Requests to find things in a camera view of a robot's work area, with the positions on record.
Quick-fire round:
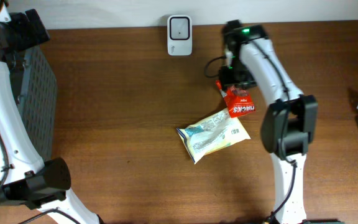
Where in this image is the red snack bag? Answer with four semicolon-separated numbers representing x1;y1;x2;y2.
215;80;255;118

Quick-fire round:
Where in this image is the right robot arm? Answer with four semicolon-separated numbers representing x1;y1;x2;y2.
219;20;318;223

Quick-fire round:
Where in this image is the yellow white snack bag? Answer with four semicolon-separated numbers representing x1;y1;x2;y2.
176;108;250;164

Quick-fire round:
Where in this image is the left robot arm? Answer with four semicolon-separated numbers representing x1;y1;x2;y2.
0;1;102;223

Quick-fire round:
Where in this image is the grey plastic basket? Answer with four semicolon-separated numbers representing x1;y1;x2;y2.
10;46;58;161

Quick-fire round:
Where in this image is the white barcode scanner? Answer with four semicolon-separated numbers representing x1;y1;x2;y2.
167;15;193;56

